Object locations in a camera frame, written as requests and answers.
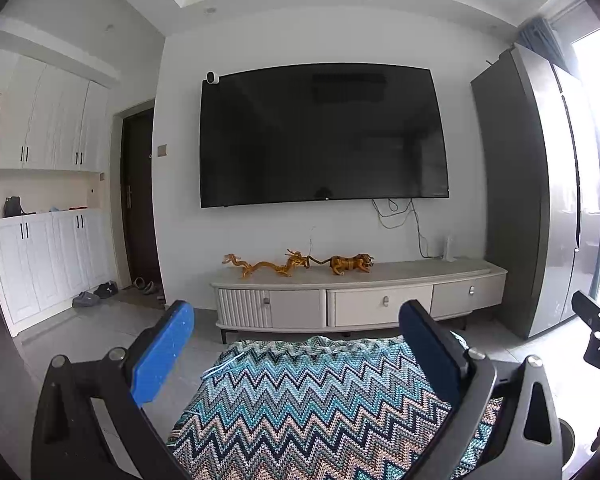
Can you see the grey sneaker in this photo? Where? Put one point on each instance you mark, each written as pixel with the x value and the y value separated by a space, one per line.
pixel 86 300

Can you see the white router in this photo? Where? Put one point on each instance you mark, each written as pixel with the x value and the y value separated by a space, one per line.
pixel 449 249

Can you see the small white security camera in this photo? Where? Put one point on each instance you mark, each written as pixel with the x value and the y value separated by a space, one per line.
pixel 212 78

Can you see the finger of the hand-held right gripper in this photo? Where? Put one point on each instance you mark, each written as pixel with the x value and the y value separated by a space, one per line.
pixel 592 312

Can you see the golden dragon figurine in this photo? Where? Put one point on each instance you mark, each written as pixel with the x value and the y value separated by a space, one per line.
pixel 265 266

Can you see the cream television cabinet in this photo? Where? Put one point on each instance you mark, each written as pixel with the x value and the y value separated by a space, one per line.
pixel 380 302

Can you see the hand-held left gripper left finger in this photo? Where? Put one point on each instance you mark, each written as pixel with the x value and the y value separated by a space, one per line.
pixel 162 355

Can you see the grey-blue curtain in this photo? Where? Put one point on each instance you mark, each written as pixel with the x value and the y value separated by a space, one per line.
pixel 542 40

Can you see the large black wall television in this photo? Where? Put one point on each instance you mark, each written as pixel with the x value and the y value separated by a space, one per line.
pixel 325 135

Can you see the small red item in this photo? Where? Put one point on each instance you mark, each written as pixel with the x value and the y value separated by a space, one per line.
pixel 78 207

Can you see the gold wall switch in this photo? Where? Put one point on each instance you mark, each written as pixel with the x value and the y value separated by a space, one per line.
pixel 161 150

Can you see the dark brown door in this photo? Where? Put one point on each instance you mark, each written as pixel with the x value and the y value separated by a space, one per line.
pixel 140 200

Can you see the teal zigzag knitted blanket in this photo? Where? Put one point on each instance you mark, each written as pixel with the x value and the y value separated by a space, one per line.
pixel 310 410

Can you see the silver two-door refrigerator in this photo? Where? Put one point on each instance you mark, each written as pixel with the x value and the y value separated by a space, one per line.
pixel 530 200

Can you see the black sneaker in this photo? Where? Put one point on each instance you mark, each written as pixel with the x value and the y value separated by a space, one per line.
pixel 106 289

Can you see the white wall cupboard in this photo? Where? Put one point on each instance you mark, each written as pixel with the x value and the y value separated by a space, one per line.
pixel 45 120

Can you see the grey slipper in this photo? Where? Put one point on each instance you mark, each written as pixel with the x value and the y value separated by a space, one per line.
pixel 150 288
pixel 138 283

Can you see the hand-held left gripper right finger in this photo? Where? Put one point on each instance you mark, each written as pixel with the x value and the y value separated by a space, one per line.
pixel 421 350

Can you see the golden tiger figurine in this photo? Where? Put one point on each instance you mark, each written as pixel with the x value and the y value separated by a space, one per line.
pixel 347 264

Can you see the black handbag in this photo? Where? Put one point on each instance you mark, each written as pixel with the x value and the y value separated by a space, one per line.
pixel 12 207

